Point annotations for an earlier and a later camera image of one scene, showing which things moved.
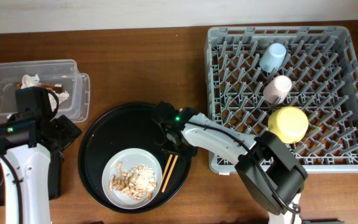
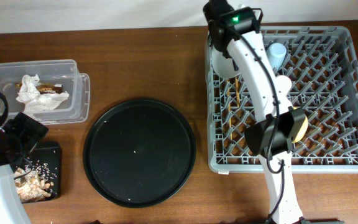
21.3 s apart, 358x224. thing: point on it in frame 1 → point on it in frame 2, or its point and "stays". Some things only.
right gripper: [168, 144] → [227, 52]
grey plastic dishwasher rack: [329, 85] stays
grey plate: [130, 158] → [224, 66]
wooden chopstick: [165, 171] → [229, 108]
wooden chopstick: [169, 173] → [237, 93]
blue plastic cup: [273, 58] stays
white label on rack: [224, 173] stays
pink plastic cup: [278, 89] stays
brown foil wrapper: [55, 88] stays
